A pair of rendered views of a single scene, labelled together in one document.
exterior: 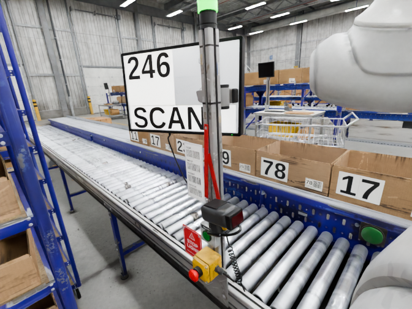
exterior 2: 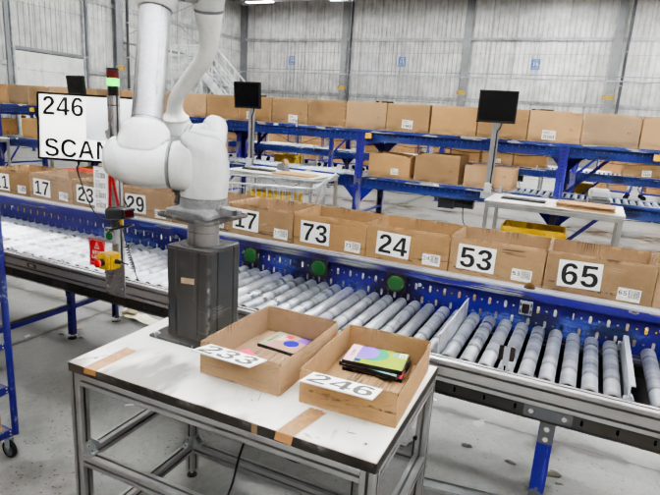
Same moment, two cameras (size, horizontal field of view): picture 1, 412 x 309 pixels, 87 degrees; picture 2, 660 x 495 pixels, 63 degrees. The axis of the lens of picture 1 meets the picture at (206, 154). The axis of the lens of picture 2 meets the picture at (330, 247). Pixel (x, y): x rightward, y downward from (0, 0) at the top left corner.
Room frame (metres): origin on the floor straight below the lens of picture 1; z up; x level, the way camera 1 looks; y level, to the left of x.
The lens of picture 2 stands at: (-1.92, -0.10, 1.52)
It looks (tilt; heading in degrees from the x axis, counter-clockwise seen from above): 14 degrees down; 340
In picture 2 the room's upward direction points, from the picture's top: 4 degrees clockwise
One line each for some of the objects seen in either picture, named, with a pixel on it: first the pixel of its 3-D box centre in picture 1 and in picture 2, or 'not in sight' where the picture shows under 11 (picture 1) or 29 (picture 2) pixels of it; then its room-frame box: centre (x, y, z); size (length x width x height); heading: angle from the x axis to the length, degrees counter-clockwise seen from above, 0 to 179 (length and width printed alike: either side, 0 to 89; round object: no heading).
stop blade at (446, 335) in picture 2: not in sight; (454, 325); (-0.24, -1.25, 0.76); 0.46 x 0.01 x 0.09; 134
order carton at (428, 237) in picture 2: not in sight; (415, 242); (0.30, -1.36, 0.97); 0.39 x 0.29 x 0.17; 44
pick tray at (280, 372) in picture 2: not in sight; (272, 345); (-0.36, -0.50, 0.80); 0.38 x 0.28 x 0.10; 135
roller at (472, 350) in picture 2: not in sight; (478, 340); (-0.31, -1.32, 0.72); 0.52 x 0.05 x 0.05; 134
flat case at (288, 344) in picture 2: not in sight; (292, 345); (-0.29, -0.59, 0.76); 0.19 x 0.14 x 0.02; 41
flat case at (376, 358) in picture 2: not in sight; (376, 358); (-0.50, -0.80, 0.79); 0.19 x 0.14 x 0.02; 52
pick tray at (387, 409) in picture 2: not in sight; (369, 369); (-0.58, -0.74, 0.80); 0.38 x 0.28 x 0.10; 138
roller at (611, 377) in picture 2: not in sight; (611, 370); (-0.64, -1.64, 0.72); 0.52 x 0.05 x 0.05; 134
